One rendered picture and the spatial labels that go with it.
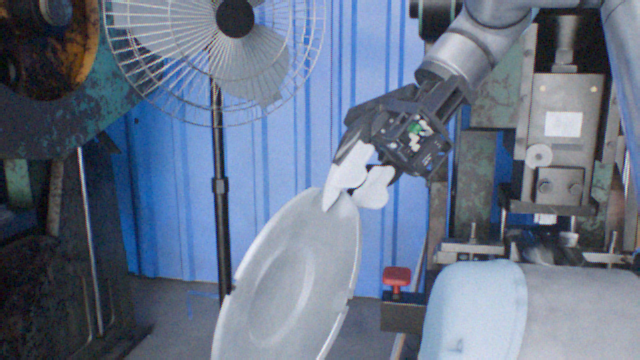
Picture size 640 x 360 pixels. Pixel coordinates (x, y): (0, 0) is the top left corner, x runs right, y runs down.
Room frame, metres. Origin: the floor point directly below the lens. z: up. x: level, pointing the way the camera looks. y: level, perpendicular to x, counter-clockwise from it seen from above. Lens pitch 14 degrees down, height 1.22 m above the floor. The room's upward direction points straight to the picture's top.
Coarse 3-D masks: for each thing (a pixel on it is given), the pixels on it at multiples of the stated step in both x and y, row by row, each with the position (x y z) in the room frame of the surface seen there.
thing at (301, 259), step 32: (288, 224) 0.66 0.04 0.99; (320, 224) 0.60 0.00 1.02; (352, 224) 0.54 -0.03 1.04; (256, 256) 0.68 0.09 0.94; (288, 256) 0.60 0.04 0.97; (320, 256) 0.55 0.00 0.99; (352, 256) 0.50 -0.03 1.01; (256, 288) 0.61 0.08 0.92; (288, 288) 0.55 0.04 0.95; (320, 288) 0.51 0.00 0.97; (352, 288) 0.47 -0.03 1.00; (224, 320) 0.65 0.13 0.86; (256, 320) 0.57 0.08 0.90; (288, 320) 0.51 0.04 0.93; (320, 320) 0.48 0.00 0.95; (224, 352) 0.59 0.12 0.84; (256, 352) 0.53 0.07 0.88; (288, 352) 0.49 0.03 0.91; (320, 352) 0.44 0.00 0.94
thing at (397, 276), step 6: (384, 270) 1.04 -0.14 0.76; (390, 270) 1.04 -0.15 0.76; (396, 270) 1.04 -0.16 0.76; (402, 270) 1.03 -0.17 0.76; (408, 270) 1.04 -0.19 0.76; (384, 276) 1.01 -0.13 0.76; (390, 276) 1.00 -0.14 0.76; (396, 276) 1.00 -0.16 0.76; (402, 276) 1.00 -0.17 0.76; (408, 276) 1.01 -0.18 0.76; (384, 282) 1.00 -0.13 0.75; (390, 282) 0.99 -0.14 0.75; (396, 282) 0.99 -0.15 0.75; (402, 282) 0.99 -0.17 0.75; (408, 282) 0.99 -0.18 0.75; (396, 288) 1.02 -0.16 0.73
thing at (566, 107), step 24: (552, 72) 1.14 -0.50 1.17; (576, 72) 1.14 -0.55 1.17; (552, 96) 1.11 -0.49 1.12; (576, 96) 1.10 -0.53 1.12; (600, 96) 1.09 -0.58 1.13; (552, 120) 1.10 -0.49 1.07; (576, 120) 1.09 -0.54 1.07; (600, 120) 1.09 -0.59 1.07; (528, 144) 1.11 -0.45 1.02; (552, 144) 1.10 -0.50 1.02; (576, 144) 1.09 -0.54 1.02; (528, 168) 1.11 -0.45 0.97; (552, 168) 1.08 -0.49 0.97; (576, 168) 1.07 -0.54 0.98; (528, 192) 1.11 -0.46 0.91; (552, 192) 1.07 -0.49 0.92; (576, 192) 1.05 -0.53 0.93
